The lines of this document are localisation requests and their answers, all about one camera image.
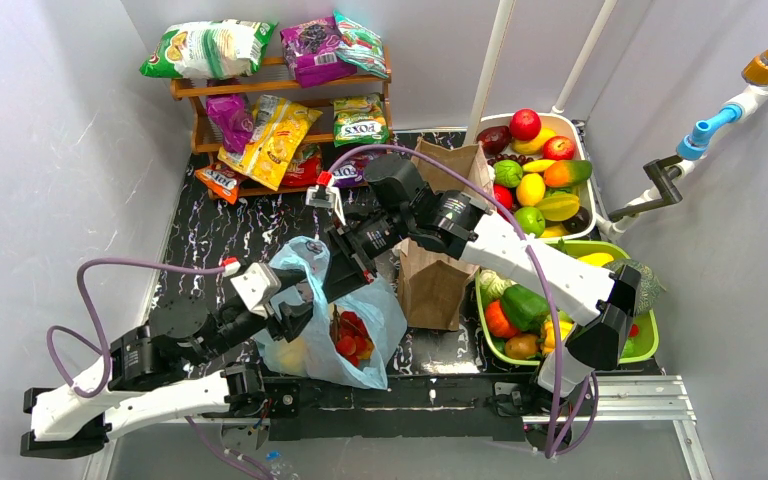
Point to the white pipe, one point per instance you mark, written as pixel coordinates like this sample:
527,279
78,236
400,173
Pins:
583,56
497,36

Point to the green red snack bag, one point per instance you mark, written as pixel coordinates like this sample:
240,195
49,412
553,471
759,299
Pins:
360,46

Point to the orange tomato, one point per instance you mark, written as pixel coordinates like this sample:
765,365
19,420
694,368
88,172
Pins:
497,322

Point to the yellow lemon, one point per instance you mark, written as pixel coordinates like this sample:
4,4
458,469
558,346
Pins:
534,146

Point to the white pipe right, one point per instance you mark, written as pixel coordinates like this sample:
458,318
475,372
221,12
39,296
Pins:
583,56

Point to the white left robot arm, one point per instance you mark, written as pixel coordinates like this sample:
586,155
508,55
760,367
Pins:
145,380

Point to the brown paper bag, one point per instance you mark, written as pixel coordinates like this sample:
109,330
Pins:
431,286

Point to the yellow snack bag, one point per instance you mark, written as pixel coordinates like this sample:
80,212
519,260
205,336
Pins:
280,125

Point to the red cherry bunch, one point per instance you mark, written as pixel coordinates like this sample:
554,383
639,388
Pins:
350,337

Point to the white pipe left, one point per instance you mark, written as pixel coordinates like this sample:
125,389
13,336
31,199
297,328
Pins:
497,36

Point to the red apple right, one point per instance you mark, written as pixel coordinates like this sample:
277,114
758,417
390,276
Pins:
559,148

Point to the purple snack bag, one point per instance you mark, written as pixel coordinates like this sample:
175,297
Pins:
232,114
309,51

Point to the purple snack bag top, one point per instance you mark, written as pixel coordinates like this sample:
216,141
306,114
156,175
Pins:
309,51

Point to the mango orange green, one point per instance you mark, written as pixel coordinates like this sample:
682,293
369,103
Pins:
567,173

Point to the dark red plum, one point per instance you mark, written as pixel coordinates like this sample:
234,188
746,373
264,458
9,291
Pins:
494,140

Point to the purple snack bag middle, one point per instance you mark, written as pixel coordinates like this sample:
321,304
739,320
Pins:
232,114

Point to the red apple top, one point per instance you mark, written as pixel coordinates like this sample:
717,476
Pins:
525,125

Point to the green Fox's candy bag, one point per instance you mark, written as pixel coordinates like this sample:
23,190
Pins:
359,120

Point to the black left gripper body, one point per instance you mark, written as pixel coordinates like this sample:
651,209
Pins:
285,315

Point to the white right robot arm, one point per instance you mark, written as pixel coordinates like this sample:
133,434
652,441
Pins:
463,225

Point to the brown kiwi potato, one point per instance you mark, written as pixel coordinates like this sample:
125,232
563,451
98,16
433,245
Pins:
523,346

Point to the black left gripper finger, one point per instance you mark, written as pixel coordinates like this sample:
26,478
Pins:
279,280
289,321

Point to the purple Fox's candy bag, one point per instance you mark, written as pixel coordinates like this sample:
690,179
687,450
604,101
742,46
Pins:
350,173

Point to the lime green apple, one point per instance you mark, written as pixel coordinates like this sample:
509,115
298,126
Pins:
531,220

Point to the yellow green starfruit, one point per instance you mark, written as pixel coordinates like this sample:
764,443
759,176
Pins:
559,206

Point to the green white chips bag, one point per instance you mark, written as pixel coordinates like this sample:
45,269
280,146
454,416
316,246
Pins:
213,50

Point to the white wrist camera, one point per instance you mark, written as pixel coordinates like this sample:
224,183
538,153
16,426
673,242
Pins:
255,284
323,194

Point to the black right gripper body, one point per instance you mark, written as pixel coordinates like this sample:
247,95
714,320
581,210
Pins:
349,253

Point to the light blue plastic grocery bag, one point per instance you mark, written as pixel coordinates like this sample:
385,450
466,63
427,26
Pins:
312,354

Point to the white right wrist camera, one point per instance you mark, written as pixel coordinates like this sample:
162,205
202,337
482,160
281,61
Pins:
323,194

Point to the orange snack bag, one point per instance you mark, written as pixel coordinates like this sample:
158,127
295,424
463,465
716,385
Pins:
221,180

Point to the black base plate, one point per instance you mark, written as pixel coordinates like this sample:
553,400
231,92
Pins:
491,405

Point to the white fruit basket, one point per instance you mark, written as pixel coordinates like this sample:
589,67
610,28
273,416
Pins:
586,191

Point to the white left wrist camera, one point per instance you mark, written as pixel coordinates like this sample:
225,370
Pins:
255,284

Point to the white garlic cabbage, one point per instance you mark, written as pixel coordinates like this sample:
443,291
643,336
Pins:
491,285

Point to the green bell pepper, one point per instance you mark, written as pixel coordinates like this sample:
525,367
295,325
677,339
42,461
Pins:
525,309

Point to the red apple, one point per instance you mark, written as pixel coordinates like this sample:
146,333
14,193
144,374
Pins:
525,125
559,148

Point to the yellow bell pepper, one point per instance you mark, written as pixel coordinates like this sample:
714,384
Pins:
548,335

